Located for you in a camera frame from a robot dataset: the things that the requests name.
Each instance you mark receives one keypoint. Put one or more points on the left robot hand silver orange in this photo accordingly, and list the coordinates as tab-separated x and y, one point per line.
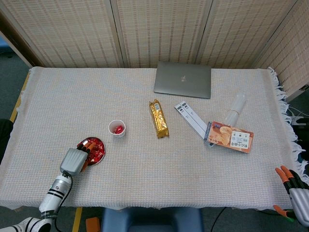
72	162

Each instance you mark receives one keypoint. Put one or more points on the right robot hand silver orange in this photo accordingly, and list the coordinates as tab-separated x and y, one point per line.
301	205

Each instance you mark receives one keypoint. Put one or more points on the round metal plate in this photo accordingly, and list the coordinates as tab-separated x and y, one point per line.
83	140

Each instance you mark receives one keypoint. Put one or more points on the white paper cup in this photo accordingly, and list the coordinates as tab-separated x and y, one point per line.
119	135

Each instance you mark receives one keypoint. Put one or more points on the red candy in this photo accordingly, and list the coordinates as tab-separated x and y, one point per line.
121	128
116	130

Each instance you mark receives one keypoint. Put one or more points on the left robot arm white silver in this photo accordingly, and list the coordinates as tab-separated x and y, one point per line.
54	195

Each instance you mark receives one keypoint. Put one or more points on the small green object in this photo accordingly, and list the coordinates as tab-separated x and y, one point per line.
290	218

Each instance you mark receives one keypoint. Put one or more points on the orange block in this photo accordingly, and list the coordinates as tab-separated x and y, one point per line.
93	224

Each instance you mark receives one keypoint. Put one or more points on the black bulky object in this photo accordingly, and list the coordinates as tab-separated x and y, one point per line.
4	137

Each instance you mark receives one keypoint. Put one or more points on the woven pale tablecloth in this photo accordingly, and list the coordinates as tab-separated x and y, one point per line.
144	174

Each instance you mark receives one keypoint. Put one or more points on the gold foil biscuit pack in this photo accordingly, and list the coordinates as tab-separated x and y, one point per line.
158	120

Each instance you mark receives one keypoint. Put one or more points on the blue grey seat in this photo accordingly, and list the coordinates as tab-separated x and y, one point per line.
149	221

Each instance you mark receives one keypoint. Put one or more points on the orange blue cracker box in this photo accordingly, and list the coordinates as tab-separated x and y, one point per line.
229	137

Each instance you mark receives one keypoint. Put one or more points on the long flat white box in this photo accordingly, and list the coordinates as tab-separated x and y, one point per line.
189	119
195	116

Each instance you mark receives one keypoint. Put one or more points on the woven bamboo screen panel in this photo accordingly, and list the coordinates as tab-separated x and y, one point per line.
294	60
72	31
161	31
241	31

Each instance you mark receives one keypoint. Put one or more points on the blue background object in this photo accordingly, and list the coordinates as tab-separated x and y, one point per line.
3	47

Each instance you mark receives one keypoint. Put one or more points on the grey closed laptop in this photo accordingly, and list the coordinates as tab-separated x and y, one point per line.
182	81

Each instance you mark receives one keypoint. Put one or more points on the brown wooden post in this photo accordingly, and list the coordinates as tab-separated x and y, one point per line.
19	41

